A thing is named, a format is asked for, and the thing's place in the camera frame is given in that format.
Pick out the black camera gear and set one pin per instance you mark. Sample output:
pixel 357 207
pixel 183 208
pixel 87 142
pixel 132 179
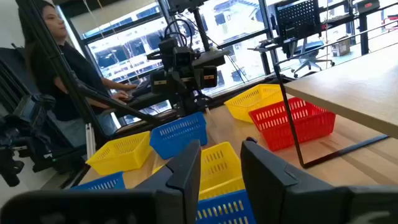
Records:
pixel 34 140

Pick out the blue plastic basket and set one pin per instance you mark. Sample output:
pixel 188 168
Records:
pixel 177 137
pixel 105 184
pixel 224 210

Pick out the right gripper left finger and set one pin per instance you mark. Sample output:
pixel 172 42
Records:
pixel 174 193

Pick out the grey desk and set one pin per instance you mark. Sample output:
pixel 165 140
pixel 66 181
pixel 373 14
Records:
pixel 146 100

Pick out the black post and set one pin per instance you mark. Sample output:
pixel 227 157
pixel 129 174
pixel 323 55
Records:
pixel 364 31

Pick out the blue office chair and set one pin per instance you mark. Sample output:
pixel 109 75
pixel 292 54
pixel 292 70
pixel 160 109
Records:
pixel 308 49

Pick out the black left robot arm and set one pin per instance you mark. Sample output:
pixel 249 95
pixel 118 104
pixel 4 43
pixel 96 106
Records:
pixel 189 104

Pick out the person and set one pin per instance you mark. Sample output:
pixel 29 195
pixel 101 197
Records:
pixel 71 77

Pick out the black pegboard panel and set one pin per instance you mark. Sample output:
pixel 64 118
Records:
pixel 297 17

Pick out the cardboard box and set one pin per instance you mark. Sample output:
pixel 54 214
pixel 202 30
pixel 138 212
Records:
pixel 340 48

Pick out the yellow plastic basket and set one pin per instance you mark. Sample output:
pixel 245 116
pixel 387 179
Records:
pixel 220 168
pixel 248 102
pixel 121 155

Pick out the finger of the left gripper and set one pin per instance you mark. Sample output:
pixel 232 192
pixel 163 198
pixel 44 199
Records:
pixel 160 81
pixel 210 76

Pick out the red plastic basket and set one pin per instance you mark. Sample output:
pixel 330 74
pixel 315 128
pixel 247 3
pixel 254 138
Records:
pixel 311 124

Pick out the white plastic tube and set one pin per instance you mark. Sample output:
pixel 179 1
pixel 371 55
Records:
pixel 90 140

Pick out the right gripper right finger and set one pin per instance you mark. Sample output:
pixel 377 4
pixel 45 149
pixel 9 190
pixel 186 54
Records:
pixel 270 193

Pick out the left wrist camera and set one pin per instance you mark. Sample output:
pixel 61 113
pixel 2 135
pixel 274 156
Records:
pixel 183 57

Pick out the black aluminium rig frame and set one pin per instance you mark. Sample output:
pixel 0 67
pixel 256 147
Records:
pixel 49 43

